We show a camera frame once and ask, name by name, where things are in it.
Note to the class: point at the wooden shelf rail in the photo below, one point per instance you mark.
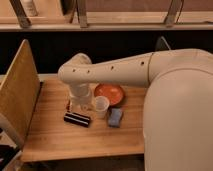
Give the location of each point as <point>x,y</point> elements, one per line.
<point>107,15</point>

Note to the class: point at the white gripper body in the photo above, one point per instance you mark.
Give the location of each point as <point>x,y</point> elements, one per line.
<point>81,96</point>

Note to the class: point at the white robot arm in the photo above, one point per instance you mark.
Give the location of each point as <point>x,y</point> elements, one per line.
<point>178,106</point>

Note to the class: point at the wooden side board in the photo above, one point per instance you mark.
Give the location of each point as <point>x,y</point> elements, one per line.
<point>19,90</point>

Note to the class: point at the blue sponge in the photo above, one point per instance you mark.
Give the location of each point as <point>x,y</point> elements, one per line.
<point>115,117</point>

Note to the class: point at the clear plastic cup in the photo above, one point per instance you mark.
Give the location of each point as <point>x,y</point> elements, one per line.
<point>101,106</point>

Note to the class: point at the white bottle on shelf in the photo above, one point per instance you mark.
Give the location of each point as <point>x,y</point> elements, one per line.
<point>30,8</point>

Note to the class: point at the orange plate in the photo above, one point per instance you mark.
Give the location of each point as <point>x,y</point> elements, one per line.
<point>114,93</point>

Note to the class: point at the black rectangular box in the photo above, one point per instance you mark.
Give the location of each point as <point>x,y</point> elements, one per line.
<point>77,119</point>

